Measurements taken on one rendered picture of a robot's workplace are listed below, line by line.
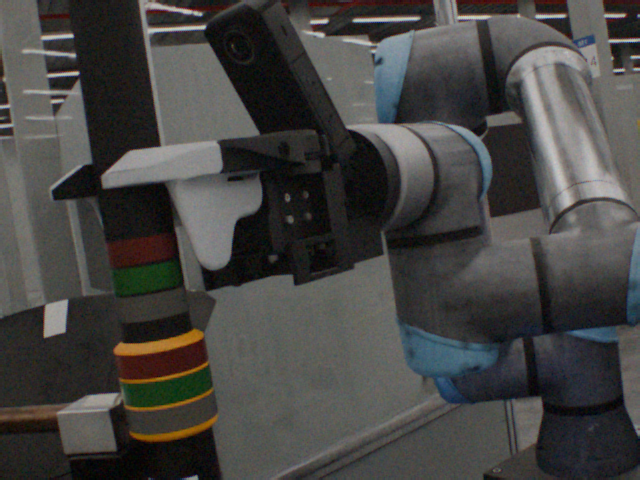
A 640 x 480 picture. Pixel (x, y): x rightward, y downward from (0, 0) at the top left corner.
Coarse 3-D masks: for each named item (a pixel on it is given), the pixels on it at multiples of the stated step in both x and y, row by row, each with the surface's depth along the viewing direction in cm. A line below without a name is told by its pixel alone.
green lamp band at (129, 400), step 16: (208, 368) 34; (128, 384) 33; (144, 384) 32; (160, 384) 32; (176, 384) 32; (192, 384) 33; (208, 384) 34; (128, 400) 33; (144, 400) 32; (160, 400) 32; (176, 400) 32
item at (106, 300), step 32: (0, 320) 52; (32, 320) 51; (96, 320) 51; (192, 320) 50; (32, 352) 49; (64, 352) 49; (96, 352) 48; (0, 384) 48; (32, 384) 47; (64, 384) 46; (96, 384) 46; (0, 448) 45; (32, 448) 44
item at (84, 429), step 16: (80, 400) 36; (64, 416) 34; (80, 416) 34; (96, 416) 34; (112, 416) 34; (64, 432) 34; (80, 432) 34; (96, 432) 34; (112, 432) 34; (128, 432) 35; (64, 448) 34; (80, 448) 34; (96, 448) 34; (112, 448) 34; (128, 448) 34; (80, 464) 34; (96, 464) 33; (112, 464) 33; (128, 464) 34; (144, 464) 35
